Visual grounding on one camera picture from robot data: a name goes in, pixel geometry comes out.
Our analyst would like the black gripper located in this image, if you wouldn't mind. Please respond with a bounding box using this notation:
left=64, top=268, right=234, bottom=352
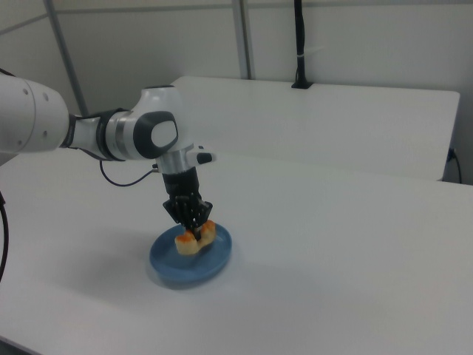
left=161, top=168, right=214, bottom=242

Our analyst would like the orange glazed bread piece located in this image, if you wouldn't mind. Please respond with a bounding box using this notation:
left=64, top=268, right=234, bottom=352
left=174, top=219, right=217, bottom=256

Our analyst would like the blue round plate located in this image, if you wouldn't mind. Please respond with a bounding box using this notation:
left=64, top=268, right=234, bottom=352
left=149, top=223, right=234, bottom=290

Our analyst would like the white adjacent table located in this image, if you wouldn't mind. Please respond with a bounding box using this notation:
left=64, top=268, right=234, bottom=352
left=170, top=75, right=461, bottom=183

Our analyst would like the black pole with clamp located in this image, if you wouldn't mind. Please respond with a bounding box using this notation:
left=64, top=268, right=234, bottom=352
left=290, top=0, right=314, bottom=90

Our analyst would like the thin gripper cable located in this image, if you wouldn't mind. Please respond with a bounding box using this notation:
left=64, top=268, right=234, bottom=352
left=98, top=157, right=160, bottom=187

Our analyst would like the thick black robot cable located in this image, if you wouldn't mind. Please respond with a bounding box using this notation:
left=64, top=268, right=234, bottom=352
left=0, top=192, right=10, bottom=283

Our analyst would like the grey metal frame post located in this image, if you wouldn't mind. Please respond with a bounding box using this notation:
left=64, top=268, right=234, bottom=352
left=43, top=0, right=90, bottom=118
left=231, top=0, right=256, bottom=80

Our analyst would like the black cable beside table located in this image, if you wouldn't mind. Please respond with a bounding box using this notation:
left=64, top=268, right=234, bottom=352
left=447, top=147, right=463, bottom=184

